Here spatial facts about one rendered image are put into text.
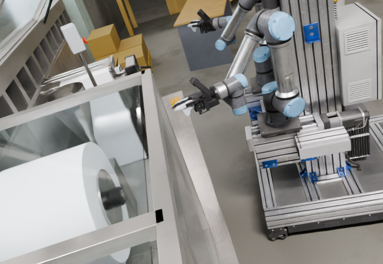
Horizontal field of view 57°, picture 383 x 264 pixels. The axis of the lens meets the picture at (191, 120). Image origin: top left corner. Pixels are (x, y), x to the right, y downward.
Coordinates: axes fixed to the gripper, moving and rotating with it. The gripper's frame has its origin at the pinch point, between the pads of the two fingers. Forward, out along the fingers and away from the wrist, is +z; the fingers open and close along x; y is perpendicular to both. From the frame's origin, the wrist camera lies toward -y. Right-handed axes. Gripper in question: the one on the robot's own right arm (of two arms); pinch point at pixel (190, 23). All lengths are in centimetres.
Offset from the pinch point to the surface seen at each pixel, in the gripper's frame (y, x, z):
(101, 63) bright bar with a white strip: -36, -102, -16
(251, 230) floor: 112, -92, -52
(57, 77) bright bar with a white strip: -38, -116, 1
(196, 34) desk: 96, 161, 108
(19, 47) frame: -58, -119, 7
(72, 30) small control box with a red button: -63, -122, -35
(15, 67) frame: -55, -132, -2
